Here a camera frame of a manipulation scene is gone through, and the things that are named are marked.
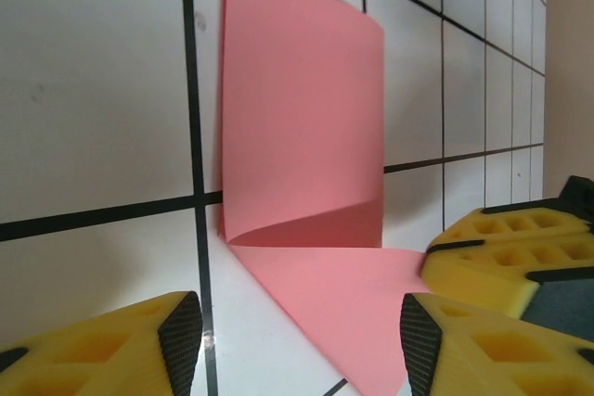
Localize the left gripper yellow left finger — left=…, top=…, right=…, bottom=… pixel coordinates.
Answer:
left=0, top=290, right=205, bottom=396

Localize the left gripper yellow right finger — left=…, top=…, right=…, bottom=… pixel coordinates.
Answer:
left=400, top=292, right=594, bottom=396

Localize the pink square paper sheet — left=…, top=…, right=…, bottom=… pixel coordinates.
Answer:
left=215, top=0, right=431, bottom=396

